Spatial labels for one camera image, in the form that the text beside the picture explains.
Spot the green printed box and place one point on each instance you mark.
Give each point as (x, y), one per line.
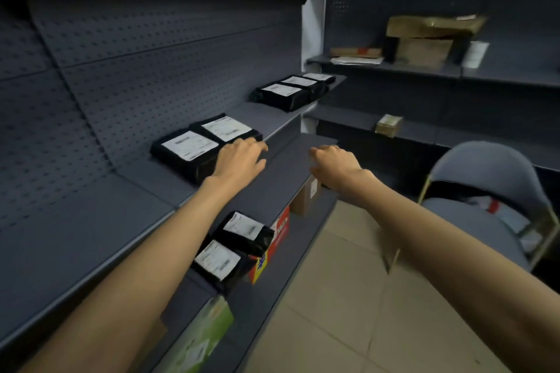
(197, 337)

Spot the small box pale top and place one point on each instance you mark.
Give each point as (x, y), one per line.
(388, 125)

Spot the flat cardboard box red tape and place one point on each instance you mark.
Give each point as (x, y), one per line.
(350, 52)

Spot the flattened brown cardboard carton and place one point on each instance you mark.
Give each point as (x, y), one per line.
(433, 26)

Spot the small cardboard box white sticker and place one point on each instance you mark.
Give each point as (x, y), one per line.
(302, 200)

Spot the grey folding chair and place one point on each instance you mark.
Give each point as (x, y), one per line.
(490, 167)

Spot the brown cardboard box dark side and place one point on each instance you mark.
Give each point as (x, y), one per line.
(424, 53)

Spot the person's right hand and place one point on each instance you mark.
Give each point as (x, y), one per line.
(339, 167)

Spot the white paper roll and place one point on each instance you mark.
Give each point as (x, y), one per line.
(474, 55)

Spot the red printed carton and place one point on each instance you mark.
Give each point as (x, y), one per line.
(275, 241)

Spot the person's left hand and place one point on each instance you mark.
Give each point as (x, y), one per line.
(238, 163)

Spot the white flat envelope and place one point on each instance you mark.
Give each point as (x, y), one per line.
(356, 61)

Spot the black bag package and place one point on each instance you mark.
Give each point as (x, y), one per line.
(321, 77)
(216, 261)
(306, 82)
(188, 145)
(280, 95)
(243, 226)
(225, 128)

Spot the person's left forearm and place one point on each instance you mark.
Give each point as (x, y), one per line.
(144, 272)

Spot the white bag red mark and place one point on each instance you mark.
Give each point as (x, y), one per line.
(507, 219)

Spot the person's right forearm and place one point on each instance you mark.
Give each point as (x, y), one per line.
(437, 254)

